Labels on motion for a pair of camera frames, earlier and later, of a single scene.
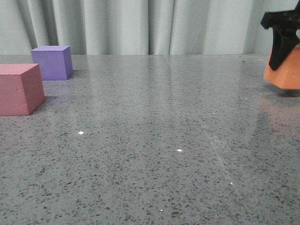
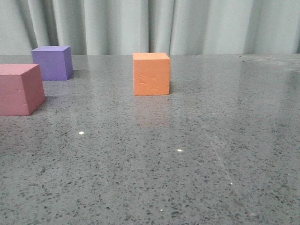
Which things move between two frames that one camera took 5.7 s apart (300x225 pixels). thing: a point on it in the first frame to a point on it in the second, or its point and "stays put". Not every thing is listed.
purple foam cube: (55, 62) stays put
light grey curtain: (139, 27) stays put
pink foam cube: (21, 90) stays put
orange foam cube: (287, 75) to (151, 73)
